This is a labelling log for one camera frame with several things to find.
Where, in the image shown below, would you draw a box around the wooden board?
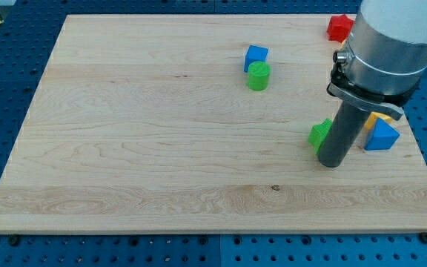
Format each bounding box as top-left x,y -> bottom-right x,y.
0,15 -> 427,235

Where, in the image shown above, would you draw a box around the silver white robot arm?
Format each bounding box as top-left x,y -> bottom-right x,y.
327,0 -> 427,121

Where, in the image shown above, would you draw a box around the green star block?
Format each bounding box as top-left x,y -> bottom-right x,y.
308,118 -> 333,154

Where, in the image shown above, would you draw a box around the yellow block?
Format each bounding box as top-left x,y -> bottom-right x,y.
364,112 -> 394,130

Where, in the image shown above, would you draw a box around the blue cube block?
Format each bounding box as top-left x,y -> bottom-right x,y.
244,45 -> 269,73

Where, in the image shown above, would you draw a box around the blue triangle block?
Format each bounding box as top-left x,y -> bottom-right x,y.
364,119 -> 400,151

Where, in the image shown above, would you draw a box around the green cylinder block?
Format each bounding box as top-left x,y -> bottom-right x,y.
247,61 -> 271,91

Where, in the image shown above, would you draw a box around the red star block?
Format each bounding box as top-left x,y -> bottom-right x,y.
326,14 -> 354,42

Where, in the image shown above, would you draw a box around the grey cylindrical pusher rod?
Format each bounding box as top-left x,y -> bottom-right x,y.
317,102 -> 371,168

